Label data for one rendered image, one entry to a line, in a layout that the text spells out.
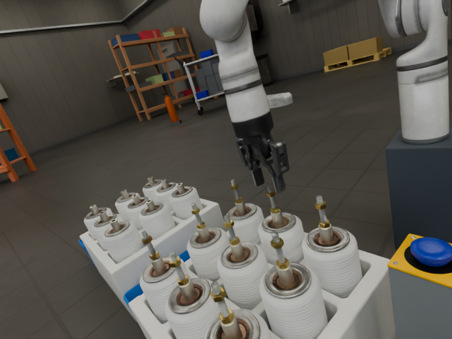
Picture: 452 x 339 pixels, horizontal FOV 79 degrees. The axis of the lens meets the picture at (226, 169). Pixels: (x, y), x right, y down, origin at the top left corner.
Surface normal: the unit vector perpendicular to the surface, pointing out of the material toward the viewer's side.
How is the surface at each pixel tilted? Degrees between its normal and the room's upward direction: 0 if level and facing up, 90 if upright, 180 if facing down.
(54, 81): 90
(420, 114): 90
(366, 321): 90
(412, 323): 90
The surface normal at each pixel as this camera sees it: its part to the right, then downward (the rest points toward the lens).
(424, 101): -0.49, 0.42
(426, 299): -0.74, 0.42
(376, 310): 0.61, 0.09
